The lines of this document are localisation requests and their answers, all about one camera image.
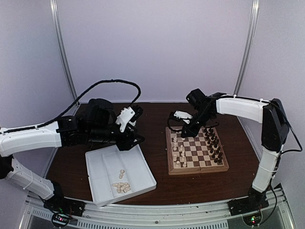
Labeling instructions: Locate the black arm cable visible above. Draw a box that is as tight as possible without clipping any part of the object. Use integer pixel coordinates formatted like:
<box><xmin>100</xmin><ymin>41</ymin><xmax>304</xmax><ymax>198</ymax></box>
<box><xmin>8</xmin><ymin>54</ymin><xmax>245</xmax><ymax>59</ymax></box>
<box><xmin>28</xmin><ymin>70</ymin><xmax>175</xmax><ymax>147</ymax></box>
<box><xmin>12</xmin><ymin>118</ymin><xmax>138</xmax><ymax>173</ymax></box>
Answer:
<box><xmin>0</xmin><ymin>79</ymin><xmax>142</xmax><ymax>134</ymax></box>
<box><xmin>262</xmin><ymin>100</ymin><xmax>304</xmax><ymax>210</ymax></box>

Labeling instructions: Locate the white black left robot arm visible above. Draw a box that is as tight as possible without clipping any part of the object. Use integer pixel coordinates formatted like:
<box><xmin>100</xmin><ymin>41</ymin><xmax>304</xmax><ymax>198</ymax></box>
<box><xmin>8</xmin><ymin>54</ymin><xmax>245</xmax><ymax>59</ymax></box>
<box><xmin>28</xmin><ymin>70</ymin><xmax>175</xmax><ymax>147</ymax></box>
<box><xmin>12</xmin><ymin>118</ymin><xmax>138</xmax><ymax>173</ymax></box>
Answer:
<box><xmin>0</xmin><ymin>99</ymin><xmax>144</xmax><ymax>212</ymax></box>

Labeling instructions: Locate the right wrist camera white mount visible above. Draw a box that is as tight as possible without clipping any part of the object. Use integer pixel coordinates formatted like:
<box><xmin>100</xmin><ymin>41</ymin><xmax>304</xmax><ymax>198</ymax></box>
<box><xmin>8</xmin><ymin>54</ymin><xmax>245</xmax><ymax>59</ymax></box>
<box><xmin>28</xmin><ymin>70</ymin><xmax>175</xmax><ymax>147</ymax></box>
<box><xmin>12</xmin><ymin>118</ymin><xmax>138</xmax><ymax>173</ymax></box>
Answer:
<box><xmin>169</xmin><ymin>110</ymin><xmax>193</xmax><ymax>124</ymax></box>

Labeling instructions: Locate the left aluminium corner post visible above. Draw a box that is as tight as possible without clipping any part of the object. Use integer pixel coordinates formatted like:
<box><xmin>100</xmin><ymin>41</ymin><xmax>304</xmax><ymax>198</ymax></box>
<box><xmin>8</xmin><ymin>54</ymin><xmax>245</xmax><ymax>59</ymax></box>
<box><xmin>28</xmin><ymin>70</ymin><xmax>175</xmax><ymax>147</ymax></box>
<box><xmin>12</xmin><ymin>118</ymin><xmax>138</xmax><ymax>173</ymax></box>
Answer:
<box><xmin>50</xmin><ymin>0</ymin><xmax>77</xmax><ymax>100</ymax></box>

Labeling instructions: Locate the right aluminium corner post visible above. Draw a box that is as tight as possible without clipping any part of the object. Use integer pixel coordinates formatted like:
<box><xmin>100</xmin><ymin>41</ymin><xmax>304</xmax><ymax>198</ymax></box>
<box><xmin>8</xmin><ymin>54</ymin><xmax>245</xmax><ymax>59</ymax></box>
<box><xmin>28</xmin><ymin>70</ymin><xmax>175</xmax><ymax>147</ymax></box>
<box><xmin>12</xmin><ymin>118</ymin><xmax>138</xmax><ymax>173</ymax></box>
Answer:
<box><xmin>234</xmin><ymin>0</ymin><xmax>260</xmax><ymax>95</ymax></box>

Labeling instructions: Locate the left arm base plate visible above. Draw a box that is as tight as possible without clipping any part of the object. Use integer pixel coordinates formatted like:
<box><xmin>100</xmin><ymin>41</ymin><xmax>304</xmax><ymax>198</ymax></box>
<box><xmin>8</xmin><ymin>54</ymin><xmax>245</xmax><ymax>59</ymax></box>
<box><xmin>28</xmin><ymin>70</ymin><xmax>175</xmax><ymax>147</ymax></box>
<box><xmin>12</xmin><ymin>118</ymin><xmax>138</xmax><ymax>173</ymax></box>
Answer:
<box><xmin>42</xmin><ymin>198</ymin><xmax>85</xmax><ymax>217</ymax></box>

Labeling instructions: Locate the wooden chess board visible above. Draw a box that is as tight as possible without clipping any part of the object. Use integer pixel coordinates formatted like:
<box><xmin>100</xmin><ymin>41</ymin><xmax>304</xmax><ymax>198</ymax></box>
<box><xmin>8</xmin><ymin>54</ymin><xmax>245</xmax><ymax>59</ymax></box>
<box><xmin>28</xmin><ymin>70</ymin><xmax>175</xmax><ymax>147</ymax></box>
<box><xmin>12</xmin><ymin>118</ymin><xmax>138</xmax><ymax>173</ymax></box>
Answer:
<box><xmin>165</xmin><ymin>127</ymin><xmax>229</xmax><ymax>175</ymax></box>

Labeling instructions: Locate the aluminium corner post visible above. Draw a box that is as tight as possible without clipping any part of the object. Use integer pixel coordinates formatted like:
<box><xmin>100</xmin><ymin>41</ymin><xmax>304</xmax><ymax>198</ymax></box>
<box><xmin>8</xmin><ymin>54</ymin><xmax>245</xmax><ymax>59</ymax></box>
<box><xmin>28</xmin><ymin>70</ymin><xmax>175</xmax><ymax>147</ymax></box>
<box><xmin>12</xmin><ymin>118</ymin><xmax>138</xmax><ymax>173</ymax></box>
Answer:
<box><xmin>50</xmin><ymin>0</ymin><xmax>77</xmax><ymax>100</ymax></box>
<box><xmin>234</xmin><ymin>0</ymin><xmax>260</xmax><ymax>95</ymax></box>

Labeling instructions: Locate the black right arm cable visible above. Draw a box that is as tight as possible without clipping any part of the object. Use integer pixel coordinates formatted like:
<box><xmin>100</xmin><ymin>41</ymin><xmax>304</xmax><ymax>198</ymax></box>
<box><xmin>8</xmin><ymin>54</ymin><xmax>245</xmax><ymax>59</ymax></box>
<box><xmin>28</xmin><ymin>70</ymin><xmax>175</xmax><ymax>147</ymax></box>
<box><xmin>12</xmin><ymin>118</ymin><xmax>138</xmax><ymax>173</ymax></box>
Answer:
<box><xmin>262</xmin><ymin>100</ymin><xmax>304</xmax><ymax>210</ymax></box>

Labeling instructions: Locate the pile of white chess pieces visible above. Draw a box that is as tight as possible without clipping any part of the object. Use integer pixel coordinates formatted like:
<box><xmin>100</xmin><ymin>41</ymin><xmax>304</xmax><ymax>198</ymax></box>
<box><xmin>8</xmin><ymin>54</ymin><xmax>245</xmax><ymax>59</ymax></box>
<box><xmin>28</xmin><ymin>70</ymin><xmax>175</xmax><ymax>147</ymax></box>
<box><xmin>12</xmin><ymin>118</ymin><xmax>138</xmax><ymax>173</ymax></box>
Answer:
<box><xmin>112</xmin><ymin>182</ymin><xmax>131</xmax><ymax>193</ymax></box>

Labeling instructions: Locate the row of dark chess pieces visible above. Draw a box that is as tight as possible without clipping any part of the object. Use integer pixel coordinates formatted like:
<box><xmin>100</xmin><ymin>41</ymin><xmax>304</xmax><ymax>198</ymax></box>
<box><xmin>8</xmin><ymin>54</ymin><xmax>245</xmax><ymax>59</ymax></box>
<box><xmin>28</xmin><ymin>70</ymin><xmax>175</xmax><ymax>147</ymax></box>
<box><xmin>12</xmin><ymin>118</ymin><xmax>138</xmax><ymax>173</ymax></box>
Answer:
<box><xmin>203</xmin><ymin>127</ymin><xmax>224</xmax><ymax>166</ymax></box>

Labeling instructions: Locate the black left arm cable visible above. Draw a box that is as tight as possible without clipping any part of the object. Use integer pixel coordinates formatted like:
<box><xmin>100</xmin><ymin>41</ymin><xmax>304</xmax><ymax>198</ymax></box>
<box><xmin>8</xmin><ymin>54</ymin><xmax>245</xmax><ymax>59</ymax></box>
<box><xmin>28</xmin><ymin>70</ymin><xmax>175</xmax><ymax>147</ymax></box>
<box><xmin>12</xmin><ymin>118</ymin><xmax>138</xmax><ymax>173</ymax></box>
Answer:
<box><xmin>0</xmin><ymin>79</ymin><xmax>142</xmax><ymax>134</ymax></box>

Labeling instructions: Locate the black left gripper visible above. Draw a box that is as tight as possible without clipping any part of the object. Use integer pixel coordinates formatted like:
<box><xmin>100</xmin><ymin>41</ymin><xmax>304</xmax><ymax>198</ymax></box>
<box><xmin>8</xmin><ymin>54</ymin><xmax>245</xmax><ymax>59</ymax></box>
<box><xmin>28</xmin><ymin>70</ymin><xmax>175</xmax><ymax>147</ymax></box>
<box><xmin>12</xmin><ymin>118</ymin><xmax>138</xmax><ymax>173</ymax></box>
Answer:
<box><xmin>87</xmin><ymin>122</ymin><xmax>145</xmax><ymax>151</ymax></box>

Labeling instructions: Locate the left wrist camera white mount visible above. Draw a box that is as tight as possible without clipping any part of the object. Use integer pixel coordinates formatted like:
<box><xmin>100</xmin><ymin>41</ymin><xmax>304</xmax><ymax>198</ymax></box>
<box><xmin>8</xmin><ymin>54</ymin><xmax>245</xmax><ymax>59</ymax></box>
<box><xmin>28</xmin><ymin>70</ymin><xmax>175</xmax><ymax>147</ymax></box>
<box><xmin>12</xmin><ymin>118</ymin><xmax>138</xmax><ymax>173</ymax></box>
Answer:
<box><xmin>115</xmin><ymin>105</ymin><xmax>143</xmax><ymax>133</ymax></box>

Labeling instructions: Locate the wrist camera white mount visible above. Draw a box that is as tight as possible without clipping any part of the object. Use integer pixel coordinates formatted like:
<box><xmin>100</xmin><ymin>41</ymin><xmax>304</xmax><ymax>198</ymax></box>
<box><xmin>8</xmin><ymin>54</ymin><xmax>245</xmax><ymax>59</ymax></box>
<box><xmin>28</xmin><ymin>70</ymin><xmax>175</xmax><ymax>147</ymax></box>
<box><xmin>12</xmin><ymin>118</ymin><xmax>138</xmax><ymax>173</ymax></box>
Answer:
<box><xmin>169</xmin><ymin>110</ymin><xmax>193</xmax><ymax>124</ymax></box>
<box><xmin>115</xmin><ymin>105</ymin><xmax>143</xmax><ymax>133</ymax></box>

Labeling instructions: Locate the white compartment tray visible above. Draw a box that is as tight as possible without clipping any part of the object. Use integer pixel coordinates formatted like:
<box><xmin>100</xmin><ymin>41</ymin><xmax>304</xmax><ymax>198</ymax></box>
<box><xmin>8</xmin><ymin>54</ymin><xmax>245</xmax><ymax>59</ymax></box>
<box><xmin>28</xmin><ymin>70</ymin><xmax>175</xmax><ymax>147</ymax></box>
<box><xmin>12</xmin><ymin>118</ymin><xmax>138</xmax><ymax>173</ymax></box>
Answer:
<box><xmin>85</xmin><ymin>145</ymin><xmax>157</xmax><ymax>207</ymax></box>

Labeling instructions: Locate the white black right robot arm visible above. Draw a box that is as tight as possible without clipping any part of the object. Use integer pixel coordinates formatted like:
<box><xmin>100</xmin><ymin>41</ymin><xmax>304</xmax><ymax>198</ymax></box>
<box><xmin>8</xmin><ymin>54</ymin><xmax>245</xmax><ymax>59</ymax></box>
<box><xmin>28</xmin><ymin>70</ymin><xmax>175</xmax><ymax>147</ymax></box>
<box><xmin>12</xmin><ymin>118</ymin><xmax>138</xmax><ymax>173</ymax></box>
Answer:
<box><xmin>174</xmin><ymin>89</ymin><xmax>289</xmax><ymax>211</ymax></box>

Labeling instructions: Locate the white piece in tray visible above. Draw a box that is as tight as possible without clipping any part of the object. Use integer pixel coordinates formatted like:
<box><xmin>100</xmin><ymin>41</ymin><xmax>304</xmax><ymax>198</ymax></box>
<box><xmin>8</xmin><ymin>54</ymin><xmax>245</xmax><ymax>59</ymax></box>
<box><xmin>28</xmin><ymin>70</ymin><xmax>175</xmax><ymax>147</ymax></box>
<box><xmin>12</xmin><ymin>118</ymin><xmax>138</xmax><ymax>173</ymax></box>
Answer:
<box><xmin>119</xmin><ymin>169</ymin><xmax>125</xmax><ymax>179</ymax></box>

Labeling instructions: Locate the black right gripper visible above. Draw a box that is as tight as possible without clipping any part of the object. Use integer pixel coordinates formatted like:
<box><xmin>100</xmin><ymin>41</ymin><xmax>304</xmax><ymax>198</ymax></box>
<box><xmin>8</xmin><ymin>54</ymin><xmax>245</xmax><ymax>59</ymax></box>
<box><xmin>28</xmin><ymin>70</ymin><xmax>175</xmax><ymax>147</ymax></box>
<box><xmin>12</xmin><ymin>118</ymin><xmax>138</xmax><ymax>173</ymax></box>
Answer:
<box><xmin>182</xmin><ymin>109</ymin><xmax>214</xmax><ymax>138</ymax></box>

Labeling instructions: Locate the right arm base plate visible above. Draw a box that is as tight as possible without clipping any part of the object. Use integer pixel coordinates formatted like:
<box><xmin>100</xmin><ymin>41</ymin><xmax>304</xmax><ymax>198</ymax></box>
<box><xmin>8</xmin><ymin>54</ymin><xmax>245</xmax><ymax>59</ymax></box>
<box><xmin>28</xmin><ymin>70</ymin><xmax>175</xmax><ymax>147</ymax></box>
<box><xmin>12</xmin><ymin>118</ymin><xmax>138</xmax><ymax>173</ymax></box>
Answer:
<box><xmin>228</xmin><ymin>197</ymin><xmax>269</xmax><ymax>216</ymax></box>

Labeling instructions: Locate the aluminium front frame rail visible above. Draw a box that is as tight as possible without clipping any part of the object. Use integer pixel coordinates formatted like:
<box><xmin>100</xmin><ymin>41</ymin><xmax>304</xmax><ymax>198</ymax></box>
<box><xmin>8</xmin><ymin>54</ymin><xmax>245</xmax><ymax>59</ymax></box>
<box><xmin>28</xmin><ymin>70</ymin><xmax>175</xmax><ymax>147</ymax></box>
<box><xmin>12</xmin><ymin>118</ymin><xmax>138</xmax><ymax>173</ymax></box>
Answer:
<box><xmin>19</xmin><ymin>183</ymin><xmax>294</xmax><ymax>229</ymax></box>

